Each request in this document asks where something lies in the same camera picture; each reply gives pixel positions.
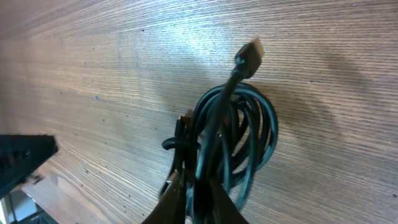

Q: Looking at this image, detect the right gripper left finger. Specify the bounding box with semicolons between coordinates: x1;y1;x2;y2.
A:
142;172;187;224

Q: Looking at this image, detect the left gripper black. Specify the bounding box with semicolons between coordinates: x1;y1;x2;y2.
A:
1;134;58;197

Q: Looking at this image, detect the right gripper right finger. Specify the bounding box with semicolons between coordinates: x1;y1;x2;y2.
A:
210;179;248;224

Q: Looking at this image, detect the black USB cable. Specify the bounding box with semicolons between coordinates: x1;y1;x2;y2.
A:
160;37;279;224

